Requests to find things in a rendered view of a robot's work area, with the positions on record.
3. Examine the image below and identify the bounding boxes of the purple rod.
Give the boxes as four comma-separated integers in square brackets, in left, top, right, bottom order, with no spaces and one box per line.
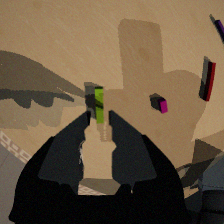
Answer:
[214,20,224,42]

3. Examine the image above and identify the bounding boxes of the dark red rod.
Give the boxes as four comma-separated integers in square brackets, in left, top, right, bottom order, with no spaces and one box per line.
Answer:
[203,62,216,101]

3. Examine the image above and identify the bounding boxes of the small magenta block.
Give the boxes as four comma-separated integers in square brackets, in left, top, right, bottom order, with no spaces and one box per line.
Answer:
[158,98,168,114]

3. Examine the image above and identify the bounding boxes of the lime green rod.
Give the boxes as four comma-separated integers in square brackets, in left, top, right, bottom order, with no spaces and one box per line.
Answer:
[95,87,104,123]

